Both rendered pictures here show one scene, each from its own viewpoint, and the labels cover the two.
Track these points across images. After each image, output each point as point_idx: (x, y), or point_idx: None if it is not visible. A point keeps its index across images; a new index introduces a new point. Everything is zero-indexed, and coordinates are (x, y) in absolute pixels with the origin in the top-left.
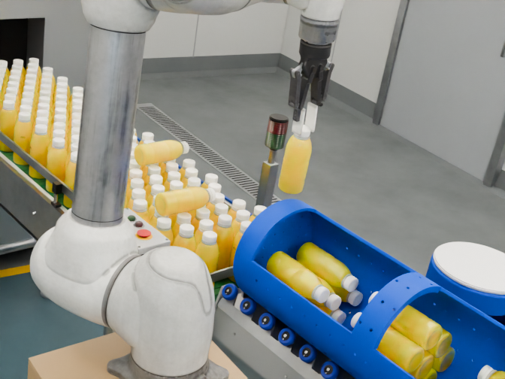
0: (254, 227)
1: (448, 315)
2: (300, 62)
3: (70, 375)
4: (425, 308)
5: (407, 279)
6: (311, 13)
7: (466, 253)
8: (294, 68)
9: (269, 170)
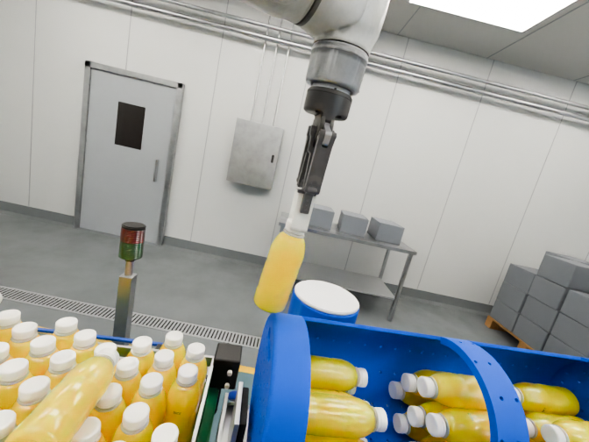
0: (284, 391)
1: (435, 356)
2: (324, 121)
3: None
4: (411, 359)
5: (472, 352)
6: (359, 35)
7: (310, 289)
8: (326, 130)
9: (131, 283)
